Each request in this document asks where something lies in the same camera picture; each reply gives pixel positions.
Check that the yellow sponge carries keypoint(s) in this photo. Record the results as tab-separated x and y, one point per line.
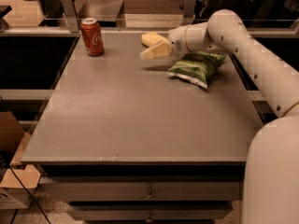
152	36

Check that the glass barrier panel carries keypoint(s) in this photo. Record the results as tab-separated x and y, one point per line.
28	13

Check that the metal bracket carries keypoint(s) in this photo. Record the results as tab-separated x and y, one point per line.
188	11
70	14

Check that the green chip bag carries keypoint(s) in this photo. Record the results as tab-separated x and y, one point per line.
197	67

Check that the drawer knob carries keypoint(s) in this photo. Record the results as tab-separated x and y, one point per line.
149	219
150	196

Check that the lower drawer knob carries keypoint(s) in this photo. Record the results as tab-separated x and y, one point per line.
149	219

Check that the upper drawer knob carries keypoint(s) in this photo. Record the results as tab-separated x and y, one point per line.
150	196

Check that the right metal bracket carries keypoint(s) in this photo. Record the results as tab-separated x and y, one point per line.
188	11

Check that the red soda can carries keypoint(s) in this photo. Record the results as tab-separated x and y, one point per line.
92	37

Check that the cardboard box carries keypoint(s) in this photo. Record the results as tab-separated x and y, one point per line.
18	181

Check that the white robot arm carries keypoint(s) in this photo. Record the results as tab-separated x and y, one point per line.
271	183

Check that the left metal bracket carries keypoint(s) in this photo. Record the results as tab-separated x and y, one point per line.
70	14

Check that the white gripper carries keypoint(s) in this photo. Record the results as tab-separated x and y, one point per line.
177	39

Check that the grey drawer cabinet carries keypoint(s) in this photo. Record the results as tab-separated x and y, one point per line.
116	126

